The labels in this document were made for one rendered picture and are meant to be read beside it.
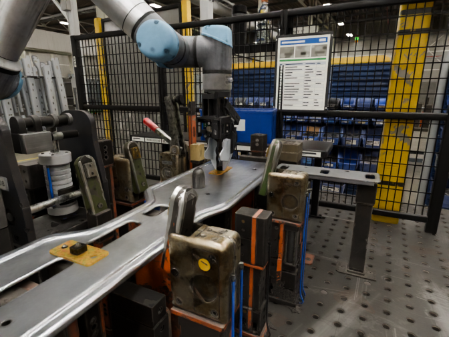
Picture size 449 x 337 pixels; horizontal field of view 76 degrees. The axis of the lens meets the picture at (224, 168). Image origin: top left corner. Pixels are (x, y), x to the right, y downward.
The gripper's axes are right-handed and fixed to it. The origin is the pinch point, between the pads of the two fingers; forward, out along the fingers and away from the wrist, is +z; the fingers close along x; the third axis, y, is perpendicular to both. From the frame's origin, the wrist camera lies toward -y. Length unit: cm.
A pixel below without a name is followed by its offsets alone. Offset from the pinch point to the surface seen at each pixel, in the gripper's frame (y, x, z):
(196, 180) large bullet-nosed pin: 14.2, 0.3, 0.7
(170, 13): -167, -132, -88
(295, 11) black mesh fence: -55, 6, -51
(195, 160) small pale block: -6.2, -12.2, 1.3
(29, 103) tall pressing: -380, -715, 11
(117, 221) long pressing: 36.7, -2.7, 2.4
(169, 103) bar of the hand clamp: 1.8, -15.6, -16.6
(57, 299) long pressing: 54, 6, 2
